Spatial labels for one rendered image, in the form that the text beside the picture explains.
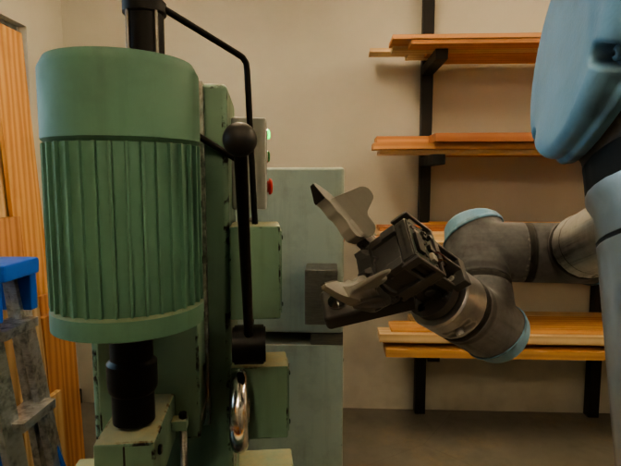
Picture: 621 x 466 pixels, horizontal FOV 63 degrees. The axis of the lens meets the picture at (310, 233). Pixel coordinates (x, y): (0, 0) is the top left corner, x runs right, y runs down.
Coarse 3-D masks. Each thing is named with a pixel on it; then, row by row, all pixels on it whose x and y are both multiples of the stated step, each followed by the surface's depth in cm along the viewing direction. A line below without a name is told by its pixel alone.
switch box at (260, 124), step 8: (232, 120) 87; (240, 120) 87; (256, 120) 87; (264, 120) 87; (256, 128) 87; (264, 128) 87; (264, 136) 88; (264, 144) 88; (256, 152) 88; (264, 152) 88; (248, 160) 88; (256, 160) 88; (264, 160) 88; (232, 168) 88; (248, 168) 88; (256, 168) 88; (264, 168) 88; (232, 176) 88; (248, 176) 88; (256, 176) 88; (264, 176) 88; (232, 184) 88; (256, 184) 88; (264, 184) 88; (232, 192) 88; (264, 192) 89; (232, 200) 88; (264, 200) 89; (264, 208) 89
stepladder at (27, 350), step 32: (0, 288) 127; (32, 288) 141; (0, 320) 127; (32, 320) 140; (0, 352) 129; (32, 352) 142; (0, 384) 128; (32, 384) 142; (0, 416) 127; (32, 416) 134; (0, 448) 127; (32, 448) 145
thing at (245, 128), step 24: (240, 144) 49; (240, 168) 52; (240, 192) 55; (240, 216) 57; (240, 240) 60; (240, 264) 64; (240, 336) 75; (264, 336) 76; (240, 360) 75; (264, 360) 76
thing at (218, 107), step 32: (224, 96) 78; (224, 128) 78; (224, 160) 78; (224, 192) 79; (224, 224) 79; (224, 256) 80; (224, 288) 80; (224, 320) 81; (96, 352) 80; (224, 352) 82; (96, 384) 80; (224, 384) 82; (96, 416) 81; (224, 416) 83; (192, 448) 83; (224, 448) 83
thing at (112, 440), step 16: (160, 400) 69; (160, 416) 65; (112, 432) 61; (128, 432) 61; (144, 432) 61; (160, 432) 62; (96, 448) 58; (112, 448) 58; (128, 448) 58; (144, 448) 58; (160, 448) 60; (96, 464) 58; (112, 464) 58; (128, 464) 58; (144, 464) 59; (160, 464) 62
